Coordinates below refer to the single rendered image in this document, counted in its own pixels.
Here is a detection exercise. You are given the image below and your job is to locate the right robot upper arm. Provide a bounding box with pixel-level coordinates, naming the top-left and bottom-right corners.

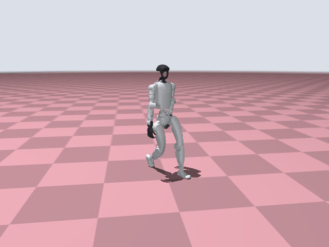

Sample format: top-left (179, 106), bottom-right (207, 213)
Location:
top-left (148, 84), bottom-right (157, 109)

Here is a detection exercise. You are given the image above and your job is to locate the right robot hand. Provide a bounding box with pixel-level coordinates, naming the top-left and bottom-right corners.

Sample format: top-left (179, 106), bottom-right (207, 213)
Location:
top-left (147, 121), bottom-right (156, 138)

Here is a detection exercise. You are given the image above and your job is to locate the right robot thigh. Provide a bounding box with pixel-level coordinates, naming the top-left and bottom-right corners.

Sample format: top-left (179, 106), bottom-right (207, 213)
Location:
top-left (152, 120), bottom-right (166, 154)

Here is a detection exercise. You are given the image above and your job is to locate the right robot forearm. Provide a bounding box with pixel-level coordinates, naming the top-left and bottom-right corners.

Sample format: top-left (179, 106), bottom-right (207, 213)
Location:
top-left (147, 102), bottom-right (154, 125)

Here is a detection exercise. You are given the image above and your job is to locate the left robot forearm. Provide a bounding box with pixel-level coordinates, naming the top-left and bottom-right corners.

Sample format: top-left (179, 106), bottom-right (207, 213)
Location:
top-left (167, 104), bottom-right (174, 115)

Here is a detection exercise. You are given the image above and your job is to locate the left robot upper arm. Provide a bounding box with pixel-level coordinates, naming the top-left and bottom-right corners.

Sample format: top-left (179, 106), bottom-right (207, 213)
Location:
top-left (171, 83), bottom-right (176, 105)

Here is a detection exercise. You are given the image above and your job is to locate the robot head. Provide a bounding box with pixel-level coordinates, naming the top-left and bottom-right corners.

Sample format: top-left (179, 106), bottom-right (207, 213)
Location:
top-left (156, 64), bottom-right (169, 83)

